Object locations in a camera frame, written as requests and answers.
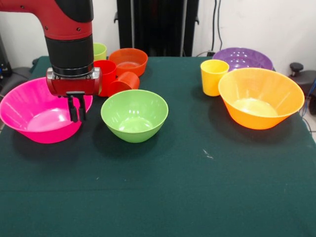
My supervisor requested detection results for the orange-red plastic cup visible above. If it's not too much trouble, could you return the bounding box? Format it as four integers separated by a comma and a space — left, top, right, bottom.
107, 71, 140, 97

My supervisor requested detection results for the black wall cable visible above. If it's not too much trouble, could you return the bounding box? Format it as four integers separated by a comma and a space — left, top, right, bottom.
217, 0, 224, 51
210, 0, 217, 51

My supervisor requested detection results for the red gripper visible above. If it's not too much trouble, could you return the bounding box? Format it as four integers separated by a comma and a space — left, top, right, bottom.
46, 67, 103, 123

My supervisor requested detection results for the black round floor base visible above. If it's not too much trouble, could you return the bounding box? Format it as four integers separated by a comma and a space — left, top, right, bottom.
293, 70, 316, 96

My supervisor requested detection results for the orange-red plastic bowl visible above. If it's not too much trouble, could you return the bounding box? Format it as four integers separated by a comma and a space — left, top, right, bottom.
109, 48, 149, 78

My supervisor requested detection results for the pink plastic bowl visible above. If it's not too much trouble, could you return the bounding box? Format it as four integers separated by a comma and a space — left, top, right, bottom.
0, 77, 94, 144

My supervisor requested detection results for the orange plastic bowl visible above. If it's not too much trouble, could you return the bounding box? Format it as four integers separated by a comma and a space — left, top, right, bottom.
218, 68, 305, 130

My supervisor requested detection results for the purple plastic bowl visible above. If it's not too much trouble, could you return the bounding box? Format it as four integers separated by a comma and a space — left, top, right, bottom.
212, 47, 274, 72

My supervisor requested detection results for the dark green table cloth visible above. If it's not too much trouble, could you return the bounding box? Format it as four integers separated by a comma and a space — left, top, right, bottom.
0, 56, 316, 237

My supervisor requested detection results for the light green plastic cup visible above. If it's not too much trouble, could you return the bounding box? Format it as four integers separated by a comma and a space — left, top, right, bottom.
93, 42, 108, 62

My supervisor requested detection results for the yellow plastic cup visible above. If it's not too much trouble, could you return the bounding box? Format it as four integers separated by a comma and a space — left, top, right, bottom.
200, 59, 230, 97

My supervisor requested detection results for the green plastic bowl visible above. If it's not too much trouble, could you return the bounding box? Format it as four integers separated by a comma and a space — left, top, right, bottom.
100, 89, 169, 144

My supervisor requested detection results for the black knob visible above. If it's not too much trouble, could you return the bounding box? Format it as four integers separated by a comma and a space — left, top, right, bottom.
289, 62, 304, 77

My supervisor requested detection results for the red plastic cup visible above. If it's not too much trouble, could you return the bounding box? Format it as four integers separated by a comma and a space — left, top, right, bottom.
93, 60, 117, 97

